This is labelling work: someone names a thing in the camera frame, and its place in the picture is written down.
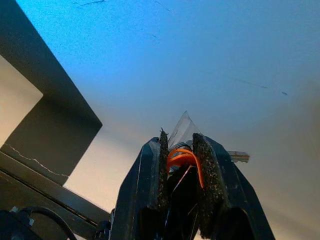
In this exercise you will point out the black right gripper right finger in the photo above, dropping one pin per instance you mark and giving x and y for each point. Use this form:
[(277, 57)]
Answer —
[(225, 195)]

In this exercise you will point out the white magnetic board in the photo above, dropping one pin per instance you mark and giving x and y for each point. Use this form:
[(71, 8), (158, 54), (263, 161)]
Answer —
[(175, 62)]

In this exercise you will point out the key bunch with orange loop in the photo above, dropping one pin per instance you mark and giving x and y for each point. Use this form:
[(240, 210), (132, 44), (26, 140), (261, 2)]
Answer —
[(183, 158)]

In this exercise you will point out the dark grey frame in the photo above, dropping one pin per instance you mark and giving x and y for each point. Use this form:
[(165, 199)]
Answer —
[(62, 112)]

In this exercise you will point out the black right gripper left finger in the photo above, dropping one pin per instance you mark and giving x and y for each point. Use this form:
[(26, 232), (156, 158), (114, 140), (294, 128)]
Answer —
[(145, 187)]

